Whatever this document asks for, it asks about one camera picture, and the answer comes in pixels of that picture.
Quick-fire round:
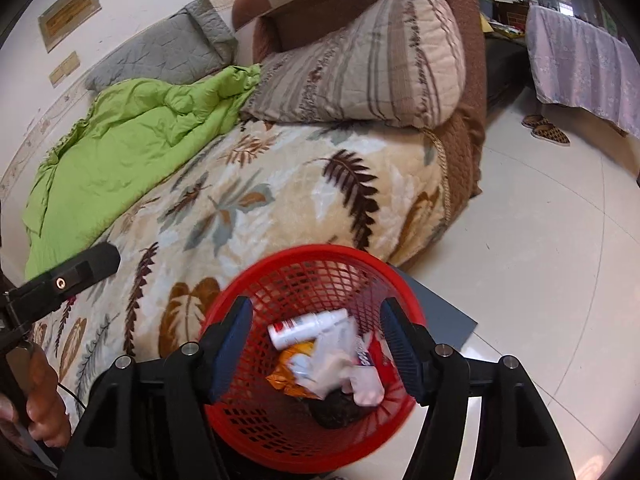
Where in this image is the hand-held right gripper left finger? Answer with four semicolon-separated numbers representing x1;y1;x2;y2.
57;296;255;480

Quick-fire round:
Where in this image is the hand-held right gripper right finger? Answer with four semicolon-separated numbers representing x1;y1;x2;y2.
379;297;577;480

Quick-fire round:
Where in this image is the orange plastic bag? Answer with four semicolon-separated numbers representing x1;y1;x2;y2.
265;340;321;401

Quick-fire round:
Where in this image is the white sock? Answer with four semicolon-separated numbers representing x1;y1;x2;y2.
296;317;362;401

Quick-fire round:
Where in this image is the white spray bottle red label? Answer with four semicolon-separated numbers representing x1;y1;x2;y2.
267;308;350;351

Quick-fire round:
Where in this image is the red plastic basket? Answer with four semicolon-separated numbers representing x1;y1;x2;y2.
197;244;429;476

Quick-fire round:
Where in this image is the black cloth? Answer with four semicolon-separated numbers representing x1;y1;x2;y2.
310;389;381;431

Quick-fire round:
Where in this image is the person's left hand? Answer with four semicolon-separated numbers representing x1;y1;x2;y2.
0;342;72;461

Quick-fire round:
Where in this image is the white and pink wrapper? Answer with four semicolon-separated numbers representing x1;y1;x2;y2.
350;335;389;407

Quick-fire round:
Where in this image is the green quilt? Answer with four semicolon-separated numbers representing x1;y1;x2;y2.
22;64;264;281

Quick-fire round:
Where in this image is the leaf printed blanket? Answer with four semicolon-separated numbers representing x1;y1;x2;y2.
30;119;454;441

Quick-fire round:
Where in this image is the grey quilted pillow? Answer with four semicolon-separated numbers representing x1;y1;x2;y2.
85;0;239;93

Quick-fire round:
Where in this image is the striped pillow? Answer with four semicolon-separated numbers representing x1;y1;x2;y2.
239;0;467;129

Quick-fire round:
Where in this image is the dark low cabinet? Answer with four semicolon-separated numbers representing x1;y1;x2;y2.
484;35;532;111

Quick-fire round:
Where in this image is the lilac tablecloth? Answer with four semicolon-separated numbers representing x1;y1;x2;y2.
525;4;640;139

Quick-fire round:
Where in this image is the black cable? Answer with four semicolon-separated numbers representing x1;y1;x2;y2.
55;381;87;418

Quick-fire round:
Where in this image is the small yellow wall poster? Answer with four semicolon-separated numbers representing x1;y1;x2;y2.
48;51;82;86

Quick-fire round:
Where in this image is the yellow framed wall poster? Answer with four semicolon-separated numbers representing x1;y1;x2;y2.
38;0;101;54

